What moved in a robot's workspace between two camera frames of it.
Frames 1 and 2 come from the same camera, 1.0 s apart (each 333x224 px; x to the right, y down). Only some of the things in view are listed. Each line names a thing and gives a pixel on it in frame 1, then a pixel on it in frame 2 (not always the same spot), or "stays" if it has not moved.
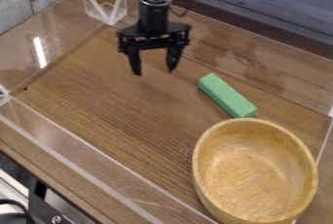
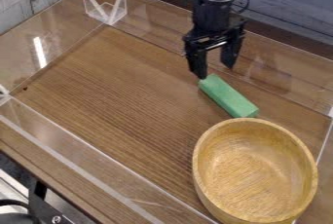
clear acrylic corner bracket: [106, 12] stays
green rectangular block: [226, 96] stays
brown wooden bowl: [254, 171] stays
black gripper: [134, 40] -> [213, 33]
